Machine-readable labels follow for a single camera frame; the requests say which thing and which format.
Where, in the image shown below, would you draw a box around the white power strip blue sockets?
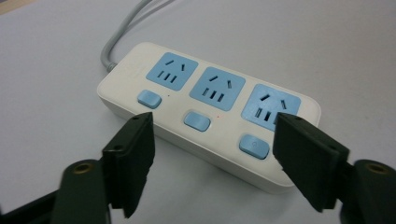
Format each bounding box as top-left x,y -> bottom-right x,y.
96,42 -> 322,195

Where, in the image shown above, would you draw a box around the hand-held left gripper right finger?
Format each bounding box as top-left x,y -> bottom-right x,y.
272,112 -> 351,214

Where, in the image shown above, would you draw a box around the grey power strip cable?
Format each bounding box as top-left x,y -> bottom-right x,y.
100,0 -> 176,74

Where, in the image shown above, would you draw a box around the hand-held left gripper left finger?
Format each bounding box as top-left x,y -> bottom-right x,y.
102,111 -> 156,219

